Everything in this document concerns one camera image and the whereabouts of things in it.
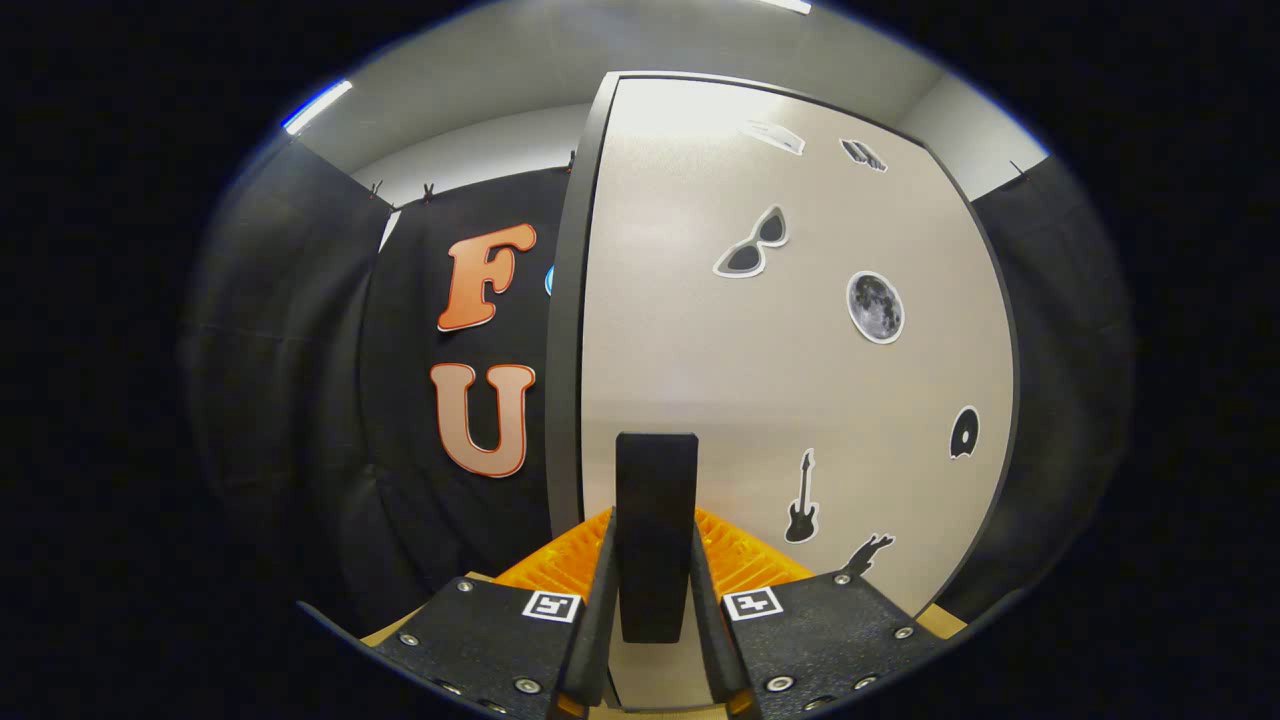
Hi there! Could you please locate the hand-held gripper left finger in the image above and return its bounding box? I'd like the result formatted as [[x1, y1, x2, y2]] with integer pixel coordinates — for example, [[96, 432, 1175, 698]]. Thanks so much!
[[370, 508, 619, 720]]

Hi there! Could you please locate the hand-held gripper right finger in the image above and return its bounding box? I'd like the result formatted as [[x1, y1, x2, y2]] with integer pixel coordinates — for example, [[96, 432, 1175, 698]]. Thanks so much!
[[690, 508, 946, 720]]

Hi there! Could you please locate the black door handle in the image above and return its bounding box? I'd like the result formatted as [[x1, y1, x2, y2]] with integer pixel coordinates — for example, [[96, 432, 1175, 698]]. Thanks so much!
[[615, 432, 699, 644]]

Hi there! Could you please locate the beige shoe cabinet door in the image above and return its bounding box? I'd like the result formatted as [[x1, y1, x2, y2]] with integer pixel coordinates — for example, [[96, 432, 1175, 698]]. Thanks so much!
[[578, 75, 1021, 711]]

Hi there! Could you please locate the black backdrop cloth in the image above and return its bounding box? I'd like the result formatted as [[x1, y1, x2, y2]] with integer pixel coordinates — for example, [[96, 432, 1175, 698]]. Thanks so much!
[[180, 135, 1136, 641]]

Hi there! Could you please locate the narrow ceiling light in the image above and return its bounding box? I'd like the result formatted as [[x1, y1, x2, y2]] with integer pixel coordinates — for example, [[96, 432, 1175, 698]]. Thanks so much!
[[282, 80, 353, 136]]

